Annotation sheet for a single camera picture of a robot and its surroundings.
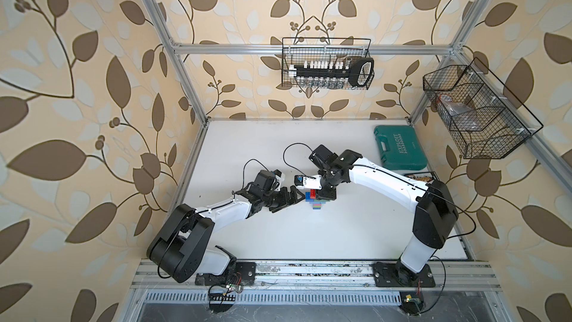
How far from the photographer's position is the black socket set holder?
824 millimetres

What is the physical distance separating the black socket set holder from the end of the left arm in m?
0.43

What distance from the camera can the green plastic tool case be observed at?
1006 mm

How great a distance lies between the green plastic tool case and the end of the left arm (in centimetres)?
47

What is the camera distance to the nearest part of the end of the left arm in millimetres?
760

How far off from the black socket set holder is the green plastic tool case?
33 centimetres
